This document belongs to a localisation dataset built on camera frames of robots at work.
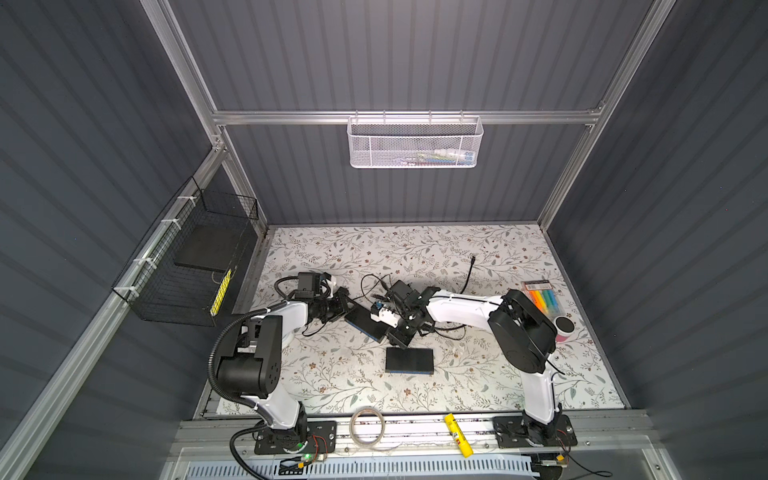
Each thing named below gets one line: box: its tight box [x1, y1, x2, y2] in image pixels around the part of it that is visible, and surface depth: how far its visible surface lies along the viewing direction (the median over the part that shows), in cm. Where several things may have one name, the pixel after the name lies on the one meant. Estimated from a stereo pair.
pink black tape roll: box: [553, 315, 576, 343], surface depth 89 cm
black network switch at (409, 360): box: [385, 347, 434, 375], surface depth 85 cm
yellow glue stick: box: [444, 413, 474, 458], surface depth 74 cm
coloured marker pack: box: [521, 279, 564, 319], surface depth 101 cm
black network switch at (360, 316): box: [344, 295, 395, 342], surface depth 93 cm
